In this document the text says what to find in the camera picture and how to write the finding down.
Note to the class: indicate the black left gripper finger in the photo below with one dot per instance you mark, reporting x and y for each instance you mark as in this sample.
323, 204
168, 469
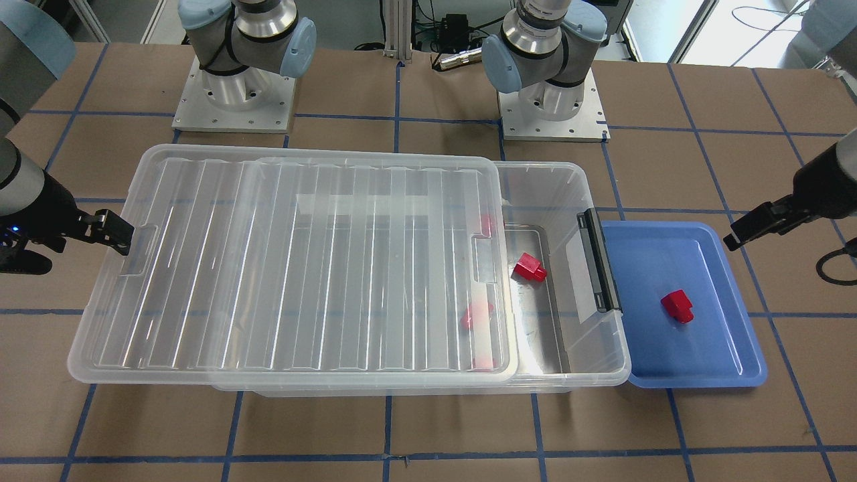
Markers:
778, 217

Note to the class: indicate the aluminium frame post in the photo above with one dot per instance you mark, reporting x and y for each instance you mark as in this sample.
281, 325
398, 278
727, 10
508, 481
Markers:
397, 25

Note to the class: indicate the black box latch handle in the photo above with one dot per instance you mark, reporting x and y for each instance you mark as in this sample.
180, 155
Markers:
594, 244

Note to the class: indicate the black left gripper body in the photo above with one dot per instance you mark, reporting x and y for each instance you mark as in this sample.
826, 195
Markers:
825, 187

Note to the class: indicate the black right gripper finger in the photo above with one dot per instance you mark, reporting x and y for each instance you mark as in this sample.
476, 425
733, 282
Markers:
104, 227

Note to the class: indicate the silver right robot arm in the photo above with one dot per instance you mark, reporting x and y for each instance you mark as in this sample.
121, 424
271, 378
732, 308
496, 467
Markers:
229, 38

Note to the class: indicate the blue plastic tray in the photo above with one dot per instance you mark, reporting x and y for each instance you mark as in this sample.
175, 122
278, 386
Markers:
719, 348

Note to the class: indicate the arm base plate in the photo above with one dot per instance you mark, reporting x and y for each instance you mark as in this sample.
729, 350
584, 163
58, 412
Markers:
545, 112
253, 101

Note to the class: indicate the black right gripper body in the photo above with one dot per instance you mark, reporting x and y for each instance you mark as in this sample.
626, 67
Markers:
45, 206

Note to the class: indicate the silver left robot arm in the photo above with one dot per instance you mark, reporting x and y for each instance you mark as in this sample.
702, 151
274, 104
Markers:
545, 49

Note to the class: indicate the clear plastic box lid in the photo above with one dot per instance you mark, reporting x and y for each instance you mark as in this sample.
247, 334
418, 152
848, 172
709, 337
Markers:
147, 314

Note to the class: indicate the clear plastic storage box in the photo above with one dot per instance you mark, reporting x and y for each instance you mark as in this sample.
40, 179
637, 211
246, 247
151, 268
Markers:
562, 294

